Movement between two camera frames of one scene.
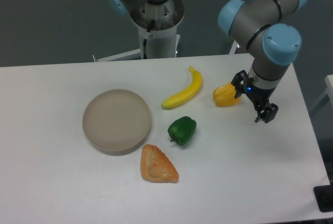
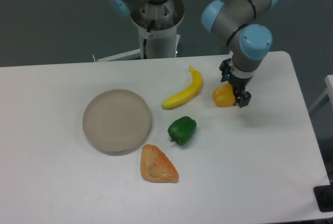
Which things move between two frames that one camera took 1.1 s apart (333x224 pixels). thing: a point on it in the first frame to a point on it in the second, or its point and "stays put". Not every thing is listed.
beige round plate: (115, 121) stays put
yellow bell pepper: (224, 95) stays put
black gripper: (259, 95) to (238, 84)
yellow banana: (196, 83) stays put
